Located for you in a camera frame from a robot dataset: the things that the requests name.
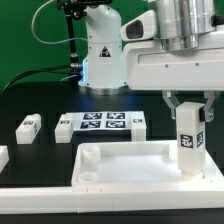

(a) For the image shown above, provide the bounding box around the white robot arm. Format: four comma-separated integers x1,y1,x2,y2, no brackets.
81,0,224,122

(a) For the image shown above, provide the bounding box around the fiducial marker sheet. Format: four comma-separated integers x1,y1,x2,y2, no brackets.
73,111,131,131

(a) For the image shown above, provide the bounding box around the white desk top tray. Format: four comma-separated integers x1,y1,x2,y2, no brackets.
71,141,224,195

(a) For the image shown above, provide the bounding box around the white block at left edge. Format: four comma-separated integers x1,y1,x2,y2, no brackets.
0,146,9,173

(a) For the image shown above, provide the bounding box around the black cable bundle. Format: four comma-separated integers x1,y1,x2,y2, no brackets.
1,65,83,93

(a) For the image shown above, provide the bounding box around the black camera pole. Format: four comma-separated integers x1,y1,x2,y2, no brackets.
55,0,113,71

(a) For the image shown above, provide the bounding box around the grey cable loop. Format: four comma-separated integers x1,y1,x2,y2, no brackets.
31,0,89,46

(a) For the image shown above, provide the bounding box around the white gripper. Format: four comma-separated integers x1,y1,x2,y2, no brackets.
120,10,224,122

